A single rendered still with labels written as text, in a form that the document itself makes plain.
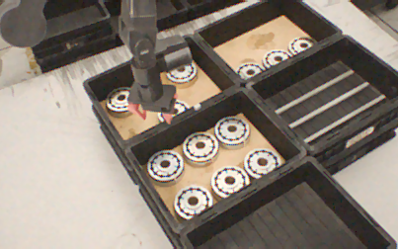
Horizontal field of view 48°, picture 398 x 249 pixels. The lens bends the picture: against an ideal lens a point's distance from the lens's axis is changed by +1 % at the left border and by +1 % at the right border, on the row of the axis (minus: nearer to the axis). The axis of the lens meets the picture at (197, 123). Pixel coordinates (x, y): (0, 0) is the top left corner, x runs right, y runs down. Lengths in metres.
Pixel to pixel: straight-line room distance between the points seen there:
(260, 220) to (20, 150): 0.86
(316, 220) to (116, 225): 0.57
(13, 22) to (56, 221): 0.77
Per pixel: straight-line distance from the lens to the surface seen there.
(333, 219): 1.23
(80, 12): 2.49
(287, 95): 1.46
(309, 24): 1.65
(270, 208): 1.22
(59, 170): 1.54
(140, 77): 0.96
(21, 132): 1.69
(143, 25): 0.89
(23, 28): 0.82
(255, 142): 1.33
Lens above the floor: 1.90
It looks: 51 degrees down
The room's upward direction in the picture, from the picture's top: 6 degrees counter-clockwise
